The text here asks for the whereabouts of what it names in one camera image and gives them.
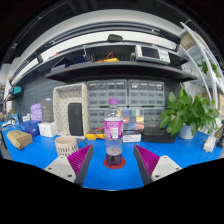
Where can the clear organizer with coloured compartments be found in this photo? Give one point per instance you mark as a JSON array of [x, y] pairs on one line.
[[133, 119]]

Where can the flat round red coaster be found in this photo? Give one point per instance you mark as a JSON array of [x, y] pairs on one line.
[[122, 164]]

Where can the teal container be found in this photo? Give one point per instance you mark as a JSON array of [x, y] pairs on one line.
[[17, 90]]

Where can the beige patterned mug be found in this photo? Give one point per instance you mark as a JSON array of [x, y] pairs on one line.
[[66, 146]]

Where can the small white carton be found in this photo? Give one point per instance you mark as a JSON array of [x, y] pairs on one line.
[[47, 130]]

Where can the blue carton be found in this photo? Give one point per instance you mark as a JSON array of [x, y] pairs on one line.
[[29, 128]]

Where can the black pouch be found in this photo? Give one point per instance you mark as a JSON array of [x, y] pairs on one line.
[[115, 38]]

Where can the flat black case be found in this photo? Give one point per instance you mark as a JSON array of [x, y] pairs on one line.
[[158, 135]]

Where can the white oscilloscope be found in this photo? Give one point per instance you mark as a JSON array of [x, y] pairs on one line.
[[151, 54]]

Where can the beige dotted storage tray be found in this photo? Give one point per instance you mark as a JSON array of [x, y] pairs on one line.
[[60, 106]]

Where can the dark grey carton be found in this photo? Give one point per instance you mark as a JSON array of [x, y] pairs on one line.
[[47, 110]]

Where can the purple plastic bag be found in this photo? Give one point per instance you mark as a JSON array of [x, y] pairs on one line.
[[36, 112]]

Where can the brown cardboard box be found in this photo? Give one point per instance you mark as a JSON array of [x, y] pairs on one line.
[[19, 139]]

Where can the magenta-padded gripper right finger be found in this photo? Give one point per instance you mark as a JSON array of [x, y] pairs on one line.
[[163, 166]]

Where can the long white lamp bar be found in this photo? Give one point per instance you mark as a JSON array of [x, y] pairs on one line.
[[93, 36]]

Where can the black rectangular box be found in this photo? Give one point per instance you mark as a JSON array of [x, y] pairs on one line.
[[75, 119]]

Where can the green potted plant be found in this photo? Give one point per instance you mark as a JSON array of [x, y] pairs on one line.
[[186, 111]]

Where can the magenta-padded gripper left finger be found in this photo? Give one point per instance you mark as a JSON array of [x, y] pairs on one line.
[[61, 166]]

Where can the white metal shelf unit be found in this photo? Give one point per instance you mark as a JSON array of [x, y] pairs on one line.
[[206, 53]]

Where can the white plastic block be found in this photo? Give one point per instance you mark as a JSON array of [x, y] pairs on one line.
[[210, 144]]

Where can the clear bottle with purple label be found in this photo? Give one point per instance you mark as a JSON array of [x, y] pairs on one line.
[[113, 133]]

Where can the yellow multimeter with red leads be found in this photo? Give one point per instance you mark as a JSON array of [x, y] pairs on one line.
[[93, 136]]

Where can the black box with white label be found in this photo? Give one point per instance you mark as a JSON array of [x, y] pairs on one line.
[[132, 136]]

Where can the black workbench shelf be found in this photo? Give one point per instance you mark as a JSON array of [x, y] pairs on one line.
[[120, 71]]

